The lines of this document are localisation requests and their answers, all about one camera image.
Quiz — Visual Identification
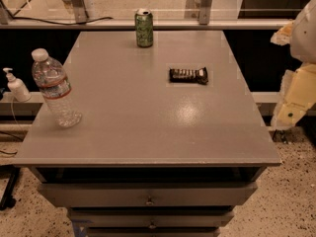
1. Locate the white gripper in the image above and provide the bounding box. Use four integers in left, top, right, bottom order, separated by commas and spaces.
271, 0, 316, 130

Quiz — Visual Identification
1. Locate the green soda can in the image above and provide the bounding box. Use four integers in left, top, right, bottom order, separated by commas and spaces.
134, 8, 153, 47

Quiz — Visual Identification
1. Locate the chocolate rxbar dark wrapper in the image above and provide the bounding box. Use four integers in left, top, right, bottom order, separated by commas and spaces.
169, 67, 208, 85

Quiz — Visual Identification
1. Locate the clear plastic water bottle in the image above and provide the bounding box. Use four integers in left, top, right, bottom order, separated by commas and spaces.
32, 48, 82, 127

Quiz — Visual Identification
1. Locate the middle grey drawer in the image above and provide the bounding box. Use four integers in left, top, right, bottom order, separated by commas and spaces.
68, 207, 234, 228

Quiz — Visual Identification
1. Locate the grey drawer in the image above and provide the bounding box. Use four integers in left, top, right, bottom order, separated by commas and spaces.
87, 227, 220, 237
39, 182, 257, 207
68, 207, 234, 228

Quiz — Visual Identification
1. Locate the bottom grey drawer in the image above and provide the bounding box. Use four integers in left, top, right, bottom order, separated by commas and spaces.
87, 227, 220, 237

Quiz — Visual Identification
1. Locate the top grey drawer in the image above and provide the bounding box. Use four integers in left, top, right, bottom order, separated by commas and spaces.
39, 182, 257, 207

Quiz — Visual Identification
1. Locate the white pump dispenser bottle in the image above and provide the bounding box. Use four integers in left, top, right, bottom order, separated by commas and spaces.
3, 68, 31, 102

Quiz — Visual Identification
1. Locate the black stand on floor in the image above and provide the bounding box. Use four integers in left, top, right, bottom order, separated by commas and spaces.
0, 165, 20, 211

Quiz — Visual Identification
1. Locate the left metal frame post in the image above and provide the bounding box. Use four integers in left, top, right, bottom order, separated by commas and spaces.
71, 0, 87, 24

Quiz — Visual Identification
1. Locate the black cable on ledge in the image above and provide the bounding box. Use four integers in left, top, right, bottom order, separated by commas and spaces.
0, 0, 115, 26

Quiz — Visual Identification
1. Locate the white cable at left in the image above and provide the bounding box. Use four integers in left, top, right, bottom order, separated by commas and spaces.
9, 96, 26, 133

